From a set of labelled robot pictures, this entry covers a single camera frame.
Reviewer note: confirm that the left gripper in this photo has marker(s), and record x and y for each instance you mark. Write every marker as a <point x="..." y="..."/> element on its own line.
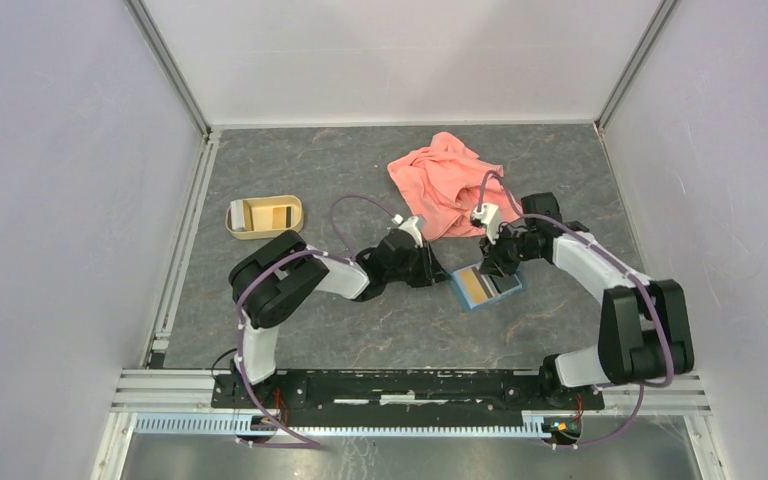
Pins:
<point x="431" y="270"/>

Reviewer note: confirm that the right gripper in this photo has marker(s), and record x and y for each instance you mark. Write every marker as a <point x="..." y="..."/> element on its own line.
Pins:
<point x="493" y="261"/>

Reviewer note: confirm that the gold card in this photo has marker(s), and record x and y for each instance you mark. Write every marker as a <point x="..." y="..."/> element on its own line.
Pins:
<point x="282" y="217"/>
<point x="476" y="287"/>

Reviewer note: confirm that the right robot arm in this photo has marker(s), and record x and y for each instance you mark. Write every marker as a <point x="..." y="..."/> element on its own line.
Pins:
<point x="644" y="334"/>

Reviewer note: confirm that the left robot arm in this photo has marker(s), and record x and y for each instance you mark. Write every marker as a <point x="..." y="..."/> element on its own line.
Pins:
<point x="269" y="285"/>

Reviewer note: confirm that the gold card in tray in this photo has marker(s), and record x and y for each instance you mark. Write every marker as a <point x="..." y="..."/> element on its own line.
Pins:
<point x="282" y="217"/>

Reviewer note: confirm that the beige oval card tray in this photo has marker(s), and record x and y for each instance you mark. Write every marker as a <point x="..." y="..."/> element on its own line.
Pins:
<point x="261" y="211"/>

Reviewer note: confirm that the stack of cards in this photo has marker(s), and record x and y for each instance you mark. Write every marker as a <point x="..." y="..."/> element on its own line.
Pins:
<point x="239" y="216"/>

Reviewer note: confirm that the pink cloth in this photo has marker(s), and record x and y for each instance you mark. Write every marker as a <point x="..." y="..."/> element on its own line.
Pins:
<point x="441" y="182"/>

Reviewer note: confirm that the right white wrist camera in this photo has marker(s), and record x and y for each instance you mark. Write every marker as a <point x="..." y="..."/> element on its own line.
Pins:
<point x="488" y="216"/>

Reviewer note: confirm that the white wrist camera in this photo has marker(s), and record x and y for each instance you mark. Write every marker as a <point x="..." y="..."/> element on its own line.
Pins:
<point x="411" y="225"/>
<point x="488" y="216"/>

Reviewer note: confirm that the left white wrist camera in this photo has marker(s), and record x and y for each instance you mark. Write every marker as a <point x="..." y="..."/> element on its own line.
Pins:
<point x="411" y="225"/>

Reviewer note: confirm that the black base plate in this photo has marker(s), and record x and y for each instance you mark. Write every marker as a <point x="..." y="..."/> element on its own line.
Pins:
<point x="404" y="398"/>

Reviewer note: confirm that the aluminium frame rail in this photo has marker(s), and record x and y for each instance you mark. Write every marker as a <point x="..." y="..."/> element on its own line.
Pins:
<point x="151" y="387"/>

